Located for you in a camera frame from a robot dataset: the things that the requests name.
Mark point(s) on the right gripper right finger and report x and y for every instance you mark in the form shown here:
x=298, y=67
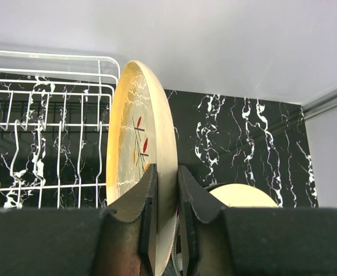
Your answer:
x=206, y=236

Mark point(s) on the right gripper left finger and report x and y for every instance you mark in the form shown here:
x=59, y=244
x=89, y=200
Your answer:
x=127, y=236

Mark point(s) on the pink cream branch plate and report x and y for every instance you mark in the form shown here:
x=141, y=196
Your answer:
x=243, y=196

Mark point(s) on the orange cream leaf plate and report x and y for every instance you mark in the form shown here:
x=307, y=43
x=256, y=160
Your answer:
x=141, y=132

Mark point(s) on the white wire dish rack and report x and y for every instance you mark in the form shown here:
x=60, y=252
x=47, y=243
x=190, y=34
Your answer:
x=54, y=122

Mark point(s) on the right aluminium frame post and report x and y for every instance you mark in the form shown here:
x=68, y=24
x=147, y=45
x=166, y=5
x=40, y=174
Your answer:
x=320, y=105

